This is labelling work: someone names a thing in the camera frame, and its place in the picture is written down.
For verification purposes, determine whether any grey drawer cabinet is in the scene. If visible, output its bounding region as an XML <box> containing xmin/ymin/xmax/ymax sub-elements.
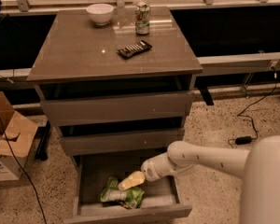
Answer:
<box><xmin>25</xmin><ymin>6</ymin><xmax>203</xmax><ymax>224</ymax></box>

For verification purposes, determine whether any grey top drawer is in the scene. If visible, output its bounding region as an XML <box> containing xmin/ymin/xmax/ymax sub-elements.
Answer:
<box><xmin>41</xmin><ymin>91</ymin><xmax>191</xmax><ymax>127</ymax></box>

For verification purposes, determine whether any black table leg foot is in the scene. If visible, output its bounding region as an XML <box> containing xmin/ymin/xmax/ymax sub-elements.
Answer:
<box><xmin>35</xmin><ymin>121</ymin><xmax>51</xmax><ymax>161</ymax></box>

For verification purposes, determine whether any black chocolate bar wrapper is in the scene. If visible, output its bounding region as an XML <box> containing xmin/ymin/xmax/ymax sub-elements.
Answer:
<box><xmin>117</xmin><ymin>40</ymin><xmax>152</xmax><ymax>59</ymax></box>

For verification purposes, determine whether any open grey bottom drawer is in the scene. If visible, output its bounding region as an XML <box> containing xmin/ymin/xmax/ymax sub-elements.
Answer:
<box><xmin>64</xmin><ymin>148</ymin><xmax>191</xmax><ymax>224</ymax></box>

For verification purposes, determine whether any green soda can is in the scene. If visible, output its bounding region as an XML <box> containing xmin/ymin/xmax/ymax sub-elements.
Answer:
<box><xmin>135</xmin><ymin>2</ymin><xmax>150</xmax><ymax>35</ymax></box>

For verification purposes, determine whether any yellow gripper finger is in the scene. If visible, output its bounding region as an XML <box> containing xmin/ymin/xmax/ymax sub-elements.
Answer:
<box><xmin>119</xmin><ymin>171</ymin><xmax>145</xmax><ymax>190</ymax></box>

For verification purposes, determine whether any black cable on left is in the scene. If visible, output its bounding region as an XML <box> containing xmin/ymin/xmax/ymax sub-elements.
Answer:
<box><xmin>0</xmin><ymin>103</ymin><xmax>49</xmax><ymax>224</ymax></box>

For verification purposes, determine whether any open cardboard box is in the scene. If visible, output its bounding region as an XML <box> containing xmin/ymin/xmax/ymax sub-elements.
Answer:
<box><xmin>0</xmin><ymin>91</ymin><xmax>38</xmax><ymax>181</ymax></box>

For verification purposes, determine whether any white bowl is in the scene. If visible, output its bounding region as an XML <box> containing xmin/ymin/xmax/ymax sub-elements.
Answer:
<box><xmin>86</xmin><ymin>4</ymin><xmax>114</xmax><ymax>25</ymax></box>

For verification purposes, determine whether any black power adapter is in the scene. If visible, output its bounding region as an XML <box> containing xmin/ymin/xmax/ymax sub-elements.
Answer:
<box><xmin>235</xmin><ymin>136</ymin><xmax>253</xmax><ymax>145</ymax></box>

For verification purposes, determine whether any grey middle drawer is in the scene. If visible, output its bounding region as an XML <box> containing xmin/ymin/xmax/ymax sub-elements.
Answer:
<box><xmin>61</xmin><ymin>128</ymin><xmax>185</xmax><ymax>156</ymax></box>

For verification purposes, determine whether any green rice chip bag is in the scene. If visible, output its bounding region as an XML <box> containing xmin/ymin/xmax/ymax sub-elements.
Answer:
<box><xmin>100</xmin><ymin>176</ymin><xmax>145</xmax><ymax>209</ymax></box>

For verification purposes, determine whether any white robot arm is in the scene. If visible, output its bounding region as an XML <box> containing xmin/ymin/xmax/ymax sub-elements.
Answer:
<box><xmin>119</xmin><ymin>135</ymin><xmax>280</xmax><ymax>224</ymax></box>

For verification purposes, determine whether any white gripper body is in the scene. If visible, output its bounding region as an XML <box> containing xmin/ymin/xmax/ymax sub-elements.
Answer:
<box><xmin>141</xmin><ymin>153</ymin><xmax>176</xmax><ymax>182</ymax></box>

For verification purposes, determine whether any black adapter cable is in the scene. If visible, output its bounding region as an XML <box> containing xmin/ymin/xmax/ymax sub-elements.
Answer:
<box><xmin>227</xmin><ymin>66</ymin><xmax>278</xmax><ymax>148</ymax></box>

